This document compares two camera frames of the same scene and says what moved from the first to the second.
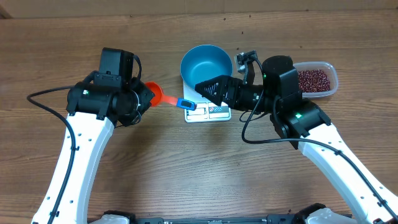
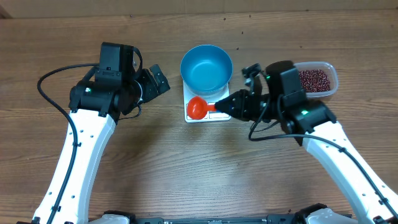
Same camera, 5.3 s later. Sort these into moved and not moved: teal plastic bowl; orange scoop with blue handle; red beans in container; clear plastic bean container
Moved: orange scoop with blue handle
Not moved: clear plastic bean container; red beans in container; teal plastic bowl
